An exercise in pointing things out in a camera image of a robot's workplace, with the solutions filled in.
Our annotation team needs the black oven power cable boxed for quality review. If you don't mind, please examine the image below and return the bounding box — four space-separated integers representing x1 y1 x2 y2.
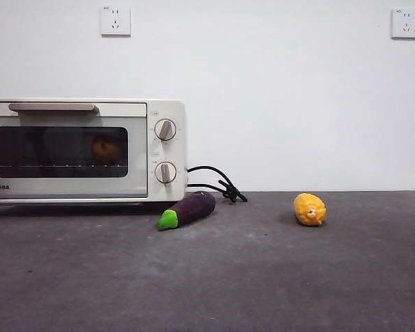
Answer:
186 166 248 204

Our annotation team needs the beige round oven knob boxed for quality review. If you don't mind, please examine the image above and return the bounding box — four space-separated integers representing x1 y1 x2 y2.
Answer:
154 161 178 185
154 119 177 142

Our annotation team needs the glass oven door with handle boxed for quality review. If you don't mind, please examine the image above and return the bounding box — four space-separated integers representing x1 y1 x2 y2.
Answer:
0 102 149 200

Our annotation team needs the purple toy eggplant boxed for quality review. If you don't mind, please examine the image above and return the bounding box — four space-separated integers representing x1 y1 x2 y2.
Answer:
155 191 217 232

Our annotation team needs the cream white toaster oven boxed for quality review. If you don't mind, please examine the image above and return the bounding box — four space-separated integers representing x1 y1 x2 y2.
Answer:
0 98 187 217

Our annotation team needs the white wall socket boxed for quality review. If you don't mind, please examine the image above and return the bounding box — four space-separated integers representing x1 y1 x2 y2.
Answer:
390 9 415 40
100 6 131 38

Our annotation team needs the metal wire oven rack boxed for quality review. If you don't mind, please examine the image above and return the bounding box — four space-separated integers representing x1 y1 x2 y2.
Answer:
0 163 129 169

